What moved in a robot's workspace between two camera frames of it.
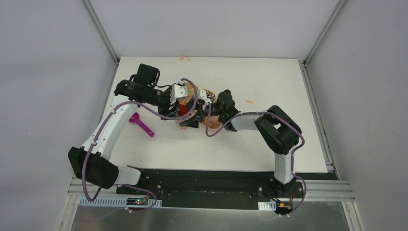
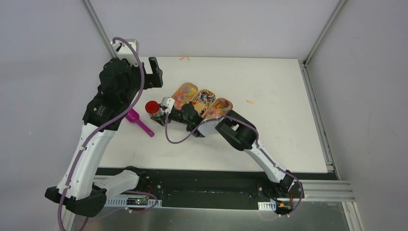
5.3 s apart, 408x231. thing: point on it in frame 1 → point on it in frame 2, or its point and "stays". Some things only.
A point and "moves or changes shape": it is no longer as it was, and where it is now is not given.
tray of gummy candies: [190, 92] stays
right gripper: [194, 122] → [161, 119]
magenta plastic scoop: [135, 118] stays
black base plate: [210, 189] stays
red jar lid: [183, 110] moves or changes shape
